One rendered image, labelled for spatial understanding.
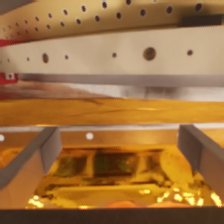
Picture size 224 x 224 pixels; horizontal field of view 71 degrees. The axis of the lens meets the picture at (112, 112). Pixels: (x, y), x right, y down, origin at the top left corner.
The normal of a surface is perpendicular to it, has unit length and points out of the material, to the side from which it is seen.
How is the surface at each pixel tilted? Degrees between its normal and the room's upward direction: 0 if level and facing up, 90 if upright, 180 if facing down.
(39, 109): 90
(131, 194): 91
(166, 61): 90
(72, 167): 128
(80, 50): 90
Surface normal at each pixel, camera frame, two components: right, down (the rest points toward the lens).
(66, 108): 0.00, 0.30
